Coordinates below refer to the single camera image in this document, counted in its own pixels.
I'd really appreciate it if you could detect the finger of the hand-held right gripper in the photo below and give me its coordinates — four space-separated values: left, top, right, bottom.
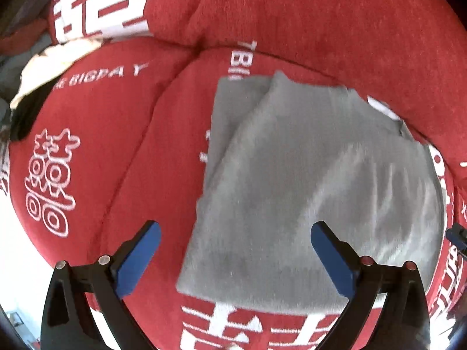
446 225 467 255

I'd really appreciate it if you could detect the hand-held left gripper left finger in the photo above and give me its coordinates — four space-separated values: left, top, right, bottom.
41 220 162 350

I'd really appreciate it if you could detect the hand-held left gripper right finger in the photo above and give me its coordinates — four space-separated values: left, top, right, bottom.
310 221 432 350

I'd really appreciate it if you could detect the cream cloth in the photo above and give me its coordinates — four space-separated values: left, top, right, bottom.
10 37 102 108

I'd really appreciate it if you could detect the grey sweater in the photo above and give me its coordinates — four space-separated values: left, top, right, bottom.
176 70 447 316

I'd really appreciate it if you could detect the red printed sofa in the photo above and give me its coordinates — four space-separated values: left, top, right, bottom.
0 0 467 350

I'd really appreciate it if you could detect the black cloth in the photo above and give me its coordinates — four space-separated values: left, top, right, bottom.
10 79 55 142

